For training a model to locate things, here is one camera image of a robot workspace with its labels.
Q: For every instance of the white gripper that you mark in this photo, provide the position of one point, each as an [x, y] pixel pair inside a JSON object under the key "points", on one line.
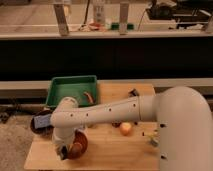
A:
{"points": [[62, 138]]}

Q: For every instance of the red bowl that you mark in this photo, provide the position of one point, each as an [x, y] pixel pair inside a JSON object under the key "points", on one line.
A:
{"points": [[78, 147]]}

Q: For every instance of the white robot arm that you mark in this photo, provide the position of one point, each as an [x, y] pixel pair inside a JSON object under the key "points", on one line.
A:
{"points": [[183, 116]]}

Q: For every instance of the blue eraser block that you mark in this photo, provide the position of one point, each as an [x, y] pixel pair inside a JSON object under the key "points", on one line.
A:
{"points": [[42, 121]]}

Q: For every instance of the brown plate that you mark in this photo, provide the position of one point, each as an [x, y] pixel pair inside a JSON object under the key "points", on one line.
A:
{"points": [[41, 131]]}

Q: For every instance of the dark small object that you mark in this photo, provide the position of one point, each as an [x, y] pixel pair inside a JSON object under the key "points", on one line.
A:
{"points": [[116, 125]]}

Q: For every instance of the wooden board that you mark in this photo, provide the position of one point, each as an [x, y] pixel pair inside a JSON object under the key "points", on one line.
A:
{"points": [[107, 150]]}

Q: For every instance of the green plastic tray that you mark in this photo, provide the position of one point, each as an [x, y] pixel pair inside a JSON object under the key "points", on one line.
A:
{"points": [[72, 86]]}

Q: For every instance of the yellow apple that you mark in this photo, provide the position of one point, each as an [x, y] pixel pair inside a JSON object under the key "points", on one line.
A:
{"points": [[125, 128]]}

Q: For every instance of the small black object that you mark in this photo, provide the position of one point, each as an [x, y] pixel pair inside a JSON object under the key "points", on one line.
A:
{"points": [[133, 92]]}

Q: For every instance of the clear tape roll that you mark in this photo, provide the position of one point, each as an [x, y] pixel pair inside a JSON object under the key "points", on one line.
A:
{"points": [[154, 140]]}

